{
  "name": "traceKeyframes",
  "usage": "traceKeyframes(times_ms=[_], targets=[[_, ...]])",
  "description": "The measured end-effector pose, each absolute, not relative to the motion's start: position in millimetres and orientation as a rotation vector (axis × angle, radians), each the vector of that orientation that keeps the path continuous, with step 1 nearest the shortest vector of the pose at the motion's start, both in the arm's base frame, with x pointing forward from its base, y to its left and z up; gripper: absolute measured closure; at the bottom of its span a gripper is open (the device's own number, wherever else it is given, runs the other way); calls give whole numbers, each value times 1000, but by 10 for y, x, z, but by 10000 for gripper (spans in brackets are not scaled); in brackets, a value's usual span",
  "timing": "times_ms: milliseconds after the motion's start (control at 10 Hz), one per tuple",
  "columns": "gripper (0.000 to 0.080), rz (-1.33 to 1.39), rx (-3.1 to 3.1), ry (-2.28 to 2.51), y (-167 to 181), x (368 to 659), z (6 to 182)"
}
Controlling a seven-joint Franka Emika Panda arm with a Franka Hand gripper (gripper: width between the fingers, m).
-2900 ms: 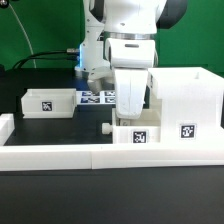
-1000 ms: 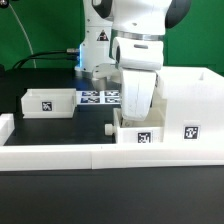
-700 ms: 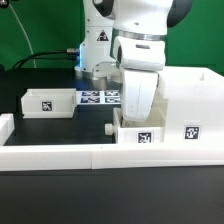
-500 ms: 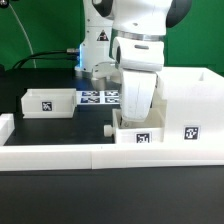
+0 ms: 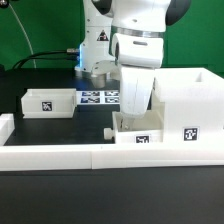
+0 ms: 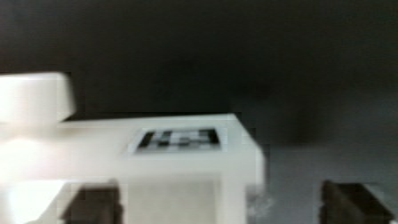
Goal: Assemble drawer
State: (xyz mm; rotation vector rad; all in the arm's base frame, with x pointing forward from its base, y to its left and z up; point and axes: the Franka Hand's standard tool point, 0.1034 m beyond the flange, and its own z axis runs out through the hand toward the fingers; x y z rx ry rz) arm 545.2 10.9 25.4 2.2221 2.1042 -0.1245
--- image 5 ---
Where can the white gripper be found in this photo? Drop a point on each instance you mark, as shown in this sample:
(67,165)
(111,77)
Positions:
(135,90)

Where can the white drawer box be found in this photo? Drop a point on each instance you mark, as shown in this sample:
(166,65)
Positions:
(148,129)
(49,103)

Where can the white drawer cabinet frame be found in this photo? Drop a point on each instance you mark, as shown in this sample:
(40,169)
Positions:
(190,103)

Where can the paper sheet with tags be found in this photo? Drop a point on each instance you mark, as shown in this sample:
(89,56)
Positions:
(97,97)

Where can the white front fence wall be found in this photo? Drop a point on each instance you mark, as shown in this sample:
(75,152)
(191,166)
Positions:
(105,156)

